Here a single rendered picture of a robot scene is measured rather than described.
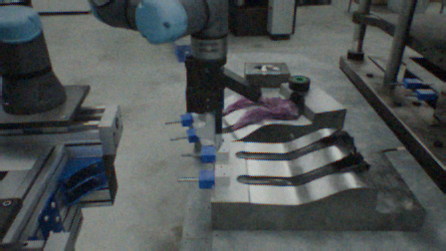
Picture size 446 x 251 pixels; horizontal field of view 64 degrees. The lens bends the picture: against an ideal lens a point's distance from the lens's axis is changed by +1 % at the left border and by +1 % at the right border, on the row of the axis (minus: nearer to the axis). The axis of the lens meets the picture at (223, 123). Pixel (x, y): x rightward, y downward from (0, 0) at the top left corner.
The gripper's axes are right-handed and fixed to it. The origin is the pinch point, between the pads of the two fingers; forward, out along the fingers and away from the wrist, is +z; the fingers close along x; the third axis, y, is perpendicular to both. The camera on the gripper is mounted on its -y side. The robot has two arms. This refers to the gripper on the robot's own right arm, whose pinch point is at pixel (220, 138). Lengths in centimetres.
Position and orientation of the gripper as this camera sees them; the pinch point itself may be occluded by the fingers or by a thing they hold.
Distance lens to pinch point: 82.4
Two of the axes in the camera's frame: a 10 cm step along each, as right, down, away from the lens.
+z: 0.0, 8.7, 4.9
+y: -10.0, 0.0, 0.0
